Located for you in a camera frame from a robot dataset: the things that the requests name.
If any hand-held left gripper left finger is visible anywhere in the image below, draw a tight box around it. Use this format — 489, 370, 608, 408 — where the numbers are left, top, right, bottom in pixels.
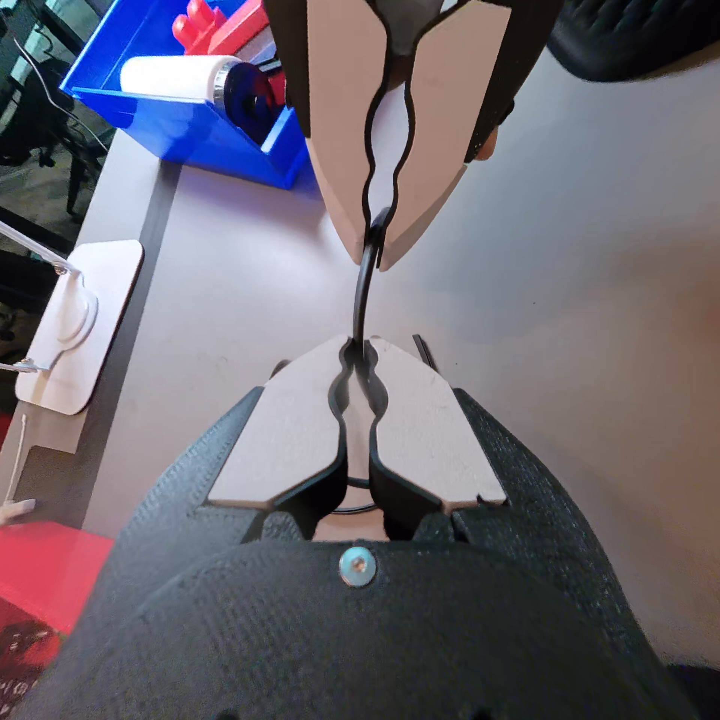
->
207, 334, 351, 541

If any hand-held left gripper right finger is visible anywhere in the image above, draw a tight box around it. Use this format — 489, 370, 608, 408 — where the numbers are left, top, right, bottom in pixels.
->
368, 336, 509, 541

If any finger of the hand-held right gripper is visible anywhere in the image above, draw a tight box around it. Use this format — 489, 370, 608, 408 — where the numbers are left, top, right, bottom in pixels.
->
305, 0, 390, 265
377, 0, 512, 272

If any red wooden block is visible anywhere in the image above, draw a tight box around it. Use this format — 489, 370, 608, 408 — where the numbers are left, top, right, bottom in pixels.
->
211, 0, 272, 55

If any blue plastic bin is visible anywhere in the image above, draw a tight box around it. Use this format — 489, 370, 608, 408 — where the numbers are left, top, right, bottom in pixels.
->
59, 0, 311, 191

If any black cable tie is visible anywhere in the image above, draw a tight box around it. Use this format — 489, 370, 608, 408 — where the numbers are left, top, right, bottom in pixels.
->
270, 207, 440, 515

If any red toy brick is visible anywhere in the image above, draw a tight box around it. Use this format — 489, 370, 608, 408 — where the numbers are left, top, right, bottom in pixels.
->
171, 0, 224, 55

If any red plastic bin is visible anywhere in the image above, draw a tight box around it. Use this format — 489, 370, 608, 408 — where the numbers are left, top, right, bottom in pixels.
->
0, 520, 116, 720

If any black chair armrest pad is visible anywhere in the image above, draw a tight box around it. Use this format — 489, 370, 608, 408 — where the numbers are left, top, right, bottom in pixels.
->
547, 0, 720, 84

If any white tape roll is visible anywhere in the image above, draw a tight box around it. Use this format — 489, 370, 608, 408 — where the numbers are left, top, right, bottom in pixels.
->
119, 54, 282, 144

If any white metal panel stand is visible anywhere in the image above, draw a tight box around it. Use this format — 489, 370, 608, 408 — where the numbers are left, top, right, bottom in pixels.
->
0, 219, 146, 416

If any black office chair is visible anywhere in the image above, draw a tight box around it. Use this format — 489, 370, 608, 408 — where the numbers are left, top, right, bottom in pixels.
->
0, 0, 109, 217

